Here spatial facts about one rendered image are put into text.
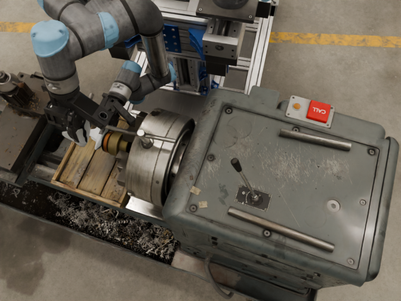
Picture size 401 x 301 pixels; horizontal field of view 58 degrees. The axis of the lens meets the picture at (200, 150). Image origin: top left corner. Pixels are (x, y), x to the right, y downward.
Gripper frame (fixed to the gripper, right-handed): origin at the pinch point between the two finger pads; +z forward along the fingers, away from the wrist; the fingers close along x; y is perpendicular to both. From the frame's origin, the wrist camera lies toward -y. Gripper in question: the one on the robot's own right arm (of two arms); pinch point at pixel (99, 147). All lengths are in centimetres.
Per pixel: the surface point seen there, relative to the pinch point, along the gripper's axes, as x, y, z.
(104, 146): 2.5, -2.8, -0.2
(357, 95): -108, -104, -124
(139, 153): 15.2, -19.6, 2.4
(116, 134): 3.8, -5.5, -4.9
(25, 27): -108, 152, -107
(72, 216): -52, 21, 21
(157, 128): 15.8, -22.0, -6.8
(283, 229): 20, -65, 12
